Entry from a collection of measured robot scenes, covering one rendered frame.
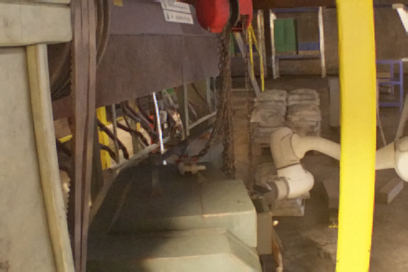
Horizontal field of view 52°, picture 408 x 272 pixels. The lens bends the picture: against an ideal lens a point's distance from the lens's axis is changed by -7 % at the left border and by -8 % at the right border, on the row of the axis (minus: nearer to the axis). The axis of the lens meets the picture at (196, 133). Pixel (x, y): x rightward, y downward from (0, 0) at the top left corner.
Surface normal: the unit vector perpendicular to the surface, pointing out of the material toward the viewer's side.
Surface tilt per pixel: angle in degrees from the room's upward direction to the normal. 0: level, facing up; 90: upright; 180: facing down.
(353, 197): 90
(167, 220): 90
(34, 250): 90
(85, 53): 94
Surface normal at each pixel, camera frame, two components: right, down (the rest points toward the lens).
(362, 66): -0.31, 0.19
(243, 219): 0.03, 0.18
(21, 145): 0.95, 0.00
